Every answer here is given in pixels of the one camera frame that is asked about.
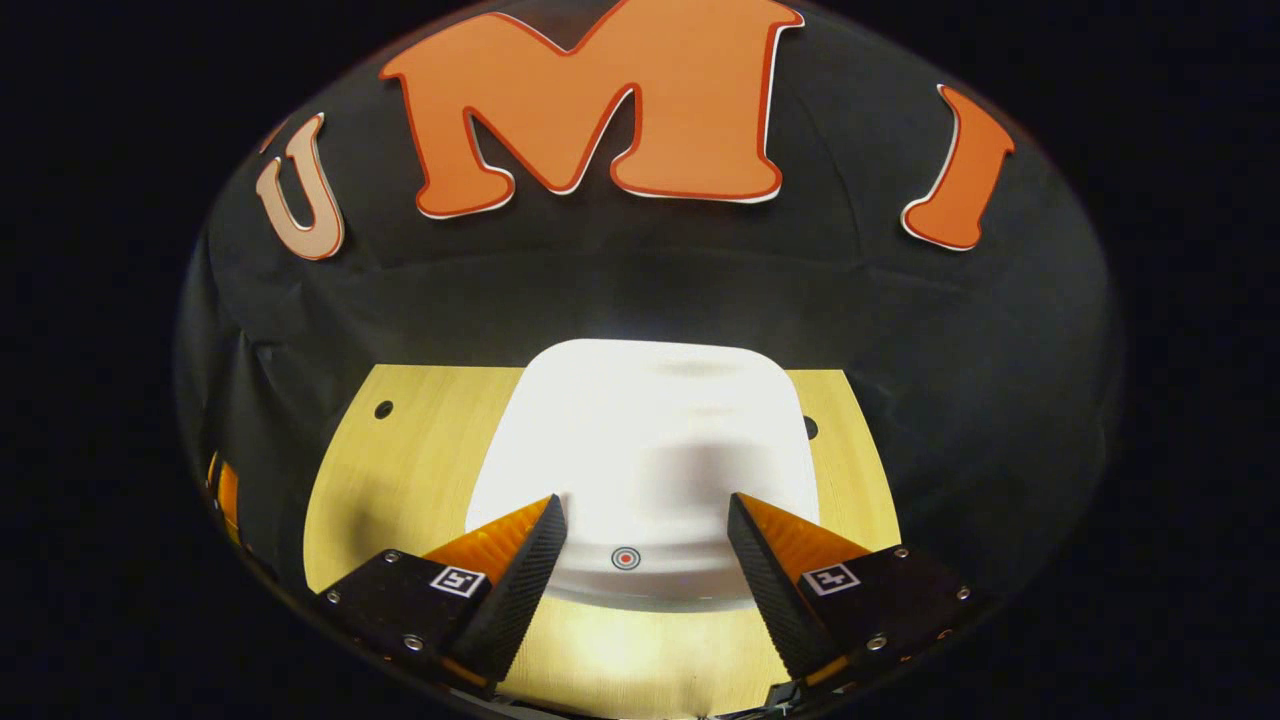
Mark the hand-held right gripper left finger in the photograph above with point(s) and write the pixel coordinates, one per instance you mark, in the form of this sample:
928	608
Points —
515	600

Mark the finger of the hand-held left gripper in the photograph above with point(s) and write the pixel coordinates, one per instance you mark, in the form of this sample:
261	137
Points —
228	490

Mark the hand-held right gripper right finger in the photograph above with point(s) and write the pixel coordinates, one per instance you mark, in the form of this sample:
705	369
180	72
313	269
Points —
770	600

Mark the white desktop garbage bin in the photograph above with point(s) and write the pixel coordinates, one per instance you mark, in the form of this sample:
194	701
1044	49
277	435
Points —
640	430

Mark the wooden desktop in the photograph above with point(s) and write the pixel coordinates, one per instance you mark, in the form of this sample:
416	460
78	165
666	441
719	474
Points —
420	470

